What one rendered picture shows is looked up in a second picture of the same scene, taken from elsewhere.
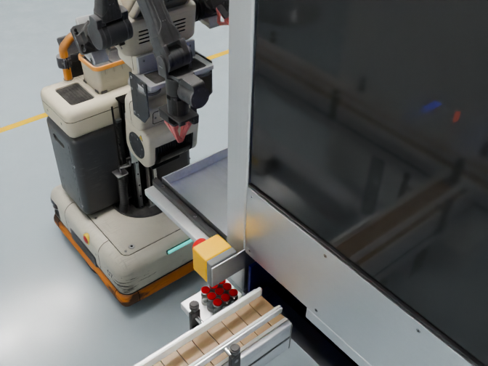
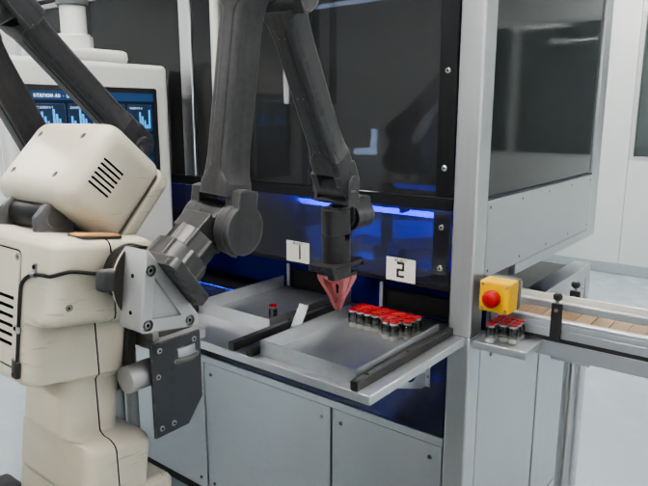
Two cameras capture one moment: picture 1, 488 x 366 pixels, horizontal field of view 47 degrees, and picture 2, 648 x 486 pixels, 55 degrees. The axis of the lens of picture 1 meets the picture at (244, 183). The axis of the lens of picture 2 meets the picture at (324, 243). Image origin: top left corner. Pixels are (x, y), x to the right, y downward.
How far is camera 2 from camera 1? 2.10 m
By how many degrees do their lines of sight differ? 91
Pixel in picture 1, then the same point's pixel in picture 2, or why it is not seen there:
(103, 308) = not seen: outside the picture
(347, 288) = (530, 208)
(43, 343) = not seen: outside the picture
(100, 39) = (258, 226)
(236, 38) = (488, 65)
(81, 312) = not seen: outside the picture
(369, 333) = (537, 227)
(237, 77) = (487, 99)
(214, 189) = (341, 356)
